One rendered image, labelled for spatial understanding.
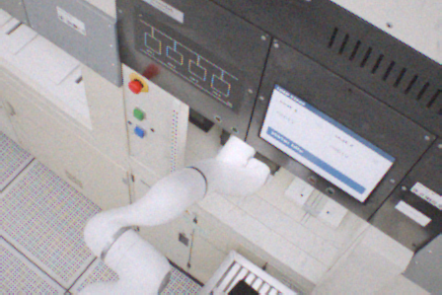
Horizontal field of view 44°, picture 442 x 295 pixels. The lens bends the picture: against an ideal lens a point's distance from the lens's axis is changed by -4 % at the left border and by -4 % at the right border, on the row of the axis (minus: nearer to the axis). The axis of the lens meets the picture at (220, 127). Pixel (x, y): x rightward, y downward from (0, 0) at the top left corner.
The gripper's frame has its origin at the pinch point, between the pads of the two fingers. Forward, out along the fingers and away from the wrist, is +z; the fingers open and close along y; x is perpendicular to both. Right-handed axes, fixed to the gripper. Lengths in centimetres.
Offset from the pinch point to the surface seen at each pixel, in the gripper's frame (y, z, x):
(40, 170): -99, -24, -120
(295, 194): 19.0, -8.0, -29.8
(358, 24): 17, -29, 74
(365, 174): 32, -30, 38
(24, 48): -99, -11, -35
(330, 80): 17, -29, 58
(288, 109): 11, -29, 43
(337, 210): 34.0, -5.1, -29.8
